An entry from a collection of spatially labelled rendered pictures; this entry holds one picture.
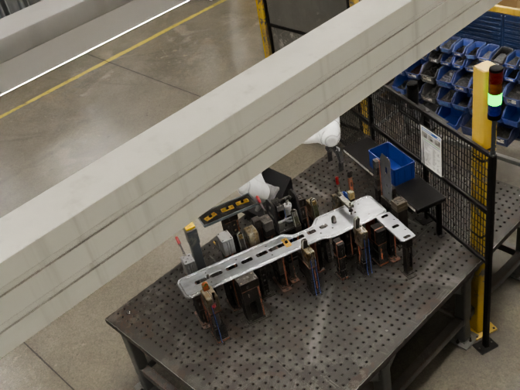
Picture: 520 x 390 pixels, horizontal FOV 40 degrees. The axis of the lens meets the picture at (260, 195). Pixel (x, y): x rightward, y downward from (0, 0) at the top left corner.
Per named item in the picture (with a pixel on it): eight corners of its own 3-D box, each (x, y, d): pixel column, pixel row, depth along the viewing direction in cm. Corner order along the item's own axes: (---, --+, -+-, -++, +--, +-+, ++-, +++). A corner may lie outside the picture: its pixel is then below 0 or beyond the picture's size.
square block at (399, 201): (399, 249, 461) (397, 206, 440) (392, 242, 467) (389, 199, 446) (410, 244, 463) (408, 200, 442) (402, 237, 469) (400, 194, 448)
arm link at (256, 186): (253, 207, 502) (234, 200, 485) (250, 184, 509) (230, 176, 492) (271, 200, 494) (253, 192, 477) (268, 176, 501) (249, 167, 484)
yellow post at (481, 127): (477, 340, 480) (484, 77, 362) (460, 324, 493) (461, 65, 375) (497, 330, 484) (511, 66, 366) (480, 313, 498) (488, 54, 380)
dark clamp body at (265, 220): (271, 271, 464) (262, 227, 441) (263, 261, 474) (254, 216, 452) (286, 265, 467) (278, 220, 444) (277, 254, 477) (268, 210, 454)
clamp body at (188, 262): (196, 309, 448) (183, 267, 427) (189, 298, 457) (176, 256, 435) (210, 302, 450) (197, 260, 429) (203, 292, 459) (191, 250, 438)
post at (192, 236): (201, 284, 465) (186, 233, 439) (196, 278, 471) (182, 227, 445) (211, 279, 467) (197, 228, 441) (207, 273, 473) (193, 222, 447)
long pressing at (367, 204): (188, 303, 412) (187, 301, 411) (175, 281, 429) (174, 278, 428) (388, 212, 447) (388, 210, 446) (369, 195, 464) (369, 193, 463)
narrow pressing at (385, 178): (391, 203, 452) (389, 159, 432) (381, 195, 461) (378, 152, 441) (392, 203, 452) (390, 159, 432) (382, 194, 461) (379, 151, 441)
